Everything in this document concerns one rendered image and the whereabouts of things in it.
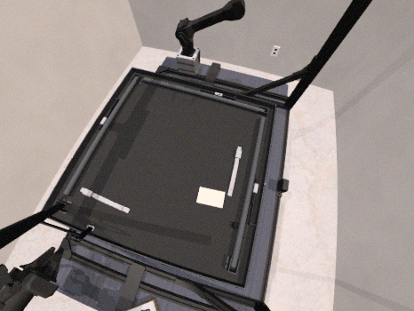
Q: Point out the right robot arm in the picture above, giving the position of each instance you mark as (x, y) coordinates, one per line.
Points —
(233, 10)

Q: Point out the white rectangular card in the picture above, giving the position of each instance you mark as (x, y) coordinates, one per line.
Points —
(210, 197)

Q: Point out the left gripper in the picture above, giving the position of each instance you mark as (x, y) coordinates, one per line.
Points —
(33, 274)

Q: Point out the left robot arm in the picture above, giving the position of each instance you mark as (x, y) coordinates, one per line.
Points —
(7, 285)

